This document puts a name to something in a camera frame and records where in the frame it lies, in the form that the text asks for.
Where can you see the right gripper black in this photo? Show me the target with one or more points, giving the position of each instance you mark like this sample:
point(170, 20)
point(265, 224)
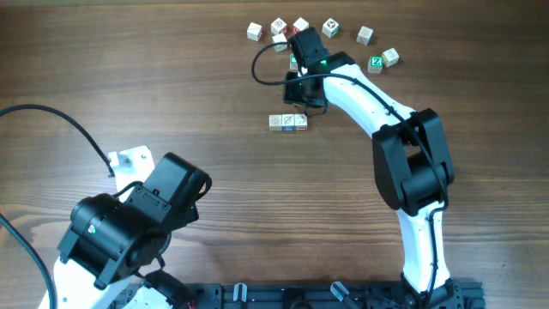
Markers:
point(290, 98)

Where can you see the wooden block bee picture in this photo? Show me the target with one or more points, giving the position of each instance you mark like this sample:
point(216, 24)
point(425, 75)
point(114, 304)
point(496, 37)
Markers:
point(254, 31)

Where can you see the wooden block red side picture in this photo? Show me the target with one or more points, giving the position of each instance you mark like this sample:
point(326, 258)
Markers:
point(300, 122)

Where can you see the wooden block blue side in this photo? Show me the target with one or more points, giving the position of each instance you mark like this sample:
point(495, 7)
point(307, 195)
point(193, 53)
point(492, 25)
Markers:
point(288, 122)

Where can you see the plain wooden block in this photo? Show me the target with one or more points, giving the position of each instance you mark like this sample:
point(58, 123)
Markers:
point(275, 122)

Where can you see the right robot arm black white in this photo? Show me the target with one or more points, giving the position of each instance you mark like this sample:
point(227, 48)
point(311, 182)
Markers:
point(412, 166)

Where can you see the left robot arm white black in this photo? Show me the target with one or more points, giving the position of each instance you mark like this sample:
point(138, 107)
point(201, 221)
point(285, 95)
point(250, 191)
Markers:
point(112, 235)

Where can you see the wooden block red letter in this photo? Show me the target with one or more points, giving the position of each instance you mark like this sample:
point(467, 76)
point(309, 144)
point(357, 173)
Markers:
point(300, 24)

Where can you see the wooden block green top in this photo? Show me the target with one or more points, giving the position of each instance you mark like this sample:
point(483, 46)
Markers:
point(293, 63)

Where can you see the wooden block green side picture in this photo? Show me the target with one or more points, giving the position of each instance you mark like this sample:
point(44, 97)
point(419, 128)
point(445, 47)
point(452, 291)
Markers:
point(330, 28)

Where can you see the wooden block plain pattern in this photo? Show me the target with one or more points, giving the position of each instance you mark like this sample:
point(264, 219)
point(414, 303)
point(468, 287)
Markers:
point(364, 35)

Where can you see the wooden block green Z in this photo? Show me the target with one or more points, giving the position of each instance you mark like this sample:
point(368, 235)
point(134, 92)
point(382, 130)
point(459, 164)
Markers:
point(375, 64)

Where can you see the wooden block yellow side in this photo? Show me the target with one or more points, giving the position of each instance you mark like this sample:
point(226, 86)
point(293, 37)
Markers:
point(390, 57)

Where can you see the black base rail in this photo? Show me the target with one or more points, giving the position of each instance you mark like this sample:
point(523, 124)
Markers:
point(372, 295)

